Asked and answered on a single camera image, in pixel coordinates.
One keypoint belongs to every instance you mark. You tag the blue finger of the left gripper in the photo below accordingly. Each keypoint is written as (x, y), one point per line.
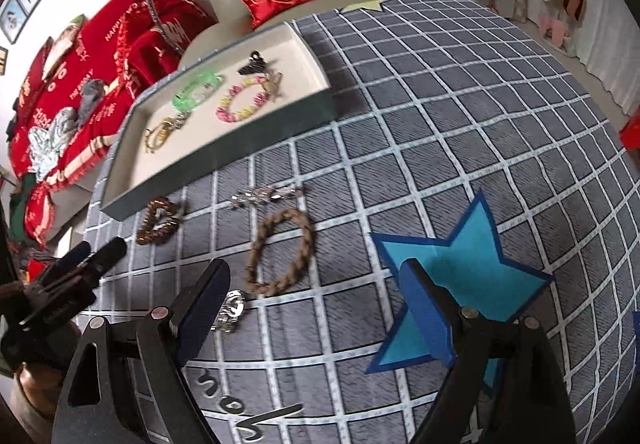
(100, 262)

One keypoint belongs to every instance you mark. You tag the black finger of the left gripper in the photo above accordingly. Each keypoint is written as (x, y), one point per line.
(65, 265)

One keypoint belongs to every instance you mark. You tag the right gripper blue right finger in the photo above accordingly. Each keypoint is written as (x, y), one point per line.
(437, 314)

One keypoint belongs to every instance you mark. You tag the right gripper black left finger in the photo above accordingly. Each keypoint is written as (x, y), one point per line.
(196, 308)

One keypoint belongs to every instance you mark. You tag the silver rhinestone hair clip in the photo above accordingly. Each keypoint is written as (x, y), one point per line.
(260, 195)

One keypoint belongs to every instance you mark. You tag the green translucent bangle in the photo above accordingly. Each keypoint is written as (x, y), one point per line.
(197, 91)

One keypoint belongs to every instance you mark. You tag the gold bunny hair clip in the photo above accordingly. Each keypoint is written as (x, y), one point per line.
(271, 84)

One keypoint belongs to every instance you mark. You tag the black claw hair clip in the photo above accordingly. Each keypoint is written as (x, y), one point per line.
(255, 65)

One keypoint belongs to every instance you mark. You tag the green jewelry tray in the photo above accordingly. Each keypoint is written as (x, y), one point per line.
(138, 169)

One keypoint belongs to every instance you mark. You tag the red wedding blanket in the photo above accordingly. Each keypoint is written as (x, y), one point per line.
(77, 92)

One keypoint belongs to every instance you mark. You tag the grey grid tablecloth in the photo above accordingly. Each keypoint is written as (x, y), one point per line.
(439, 100)

